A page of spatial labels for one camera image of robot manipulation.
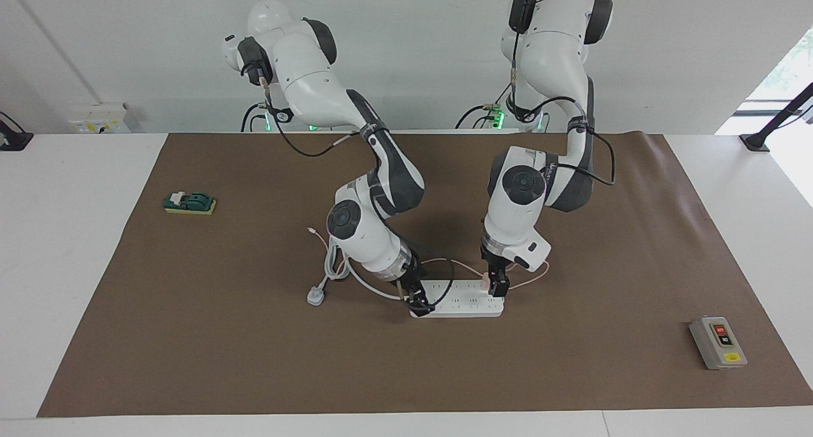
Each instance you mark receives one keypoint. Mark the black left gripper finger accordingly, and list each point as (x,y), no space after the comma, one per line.
(503,286)
(493,284)

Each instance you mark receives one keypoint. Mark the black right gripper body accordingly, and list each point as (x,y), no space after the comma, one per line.
(413,275)

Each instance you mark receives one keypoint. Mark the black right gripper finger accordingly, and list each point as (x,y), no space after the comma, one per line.
(416,303)
(424,311)

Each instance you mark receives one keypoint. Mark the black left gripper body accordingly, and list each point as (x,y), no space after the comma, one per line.
(495,262)

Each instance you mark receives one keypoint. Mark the pink charger adapter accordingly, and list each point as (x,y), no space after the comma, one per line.
(485,281)

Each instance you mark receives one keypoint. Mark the white power strip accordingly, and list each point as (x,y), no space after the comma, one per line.
(470,303)

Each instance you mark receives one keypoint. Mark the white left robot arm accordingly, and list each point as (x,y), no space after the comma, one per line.
(546,62)

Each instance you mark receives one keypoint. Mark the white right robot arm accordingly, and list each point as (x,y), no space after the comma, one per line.
(311,87)

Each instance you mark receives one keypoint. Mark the brown table mat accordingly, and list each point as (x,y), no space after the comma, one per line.
(406,373)

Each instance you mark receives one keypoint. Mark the black stand with clamp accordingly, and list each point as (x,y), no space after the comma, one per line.
(756,141)

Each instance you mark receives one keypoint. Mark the black table clamp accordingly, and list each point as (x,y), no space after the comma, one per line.
(14,140)

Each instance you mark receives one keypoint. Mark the grey push-button switch box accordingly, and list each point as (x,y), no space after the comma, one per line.
(718,345)

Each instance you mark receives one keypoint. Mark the green knife switch yellow base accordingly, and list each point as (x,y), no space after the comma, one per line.
(190,203)

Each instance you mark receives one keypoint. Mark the white wall socket box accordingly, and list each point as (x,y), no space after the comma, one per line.
(98,119)

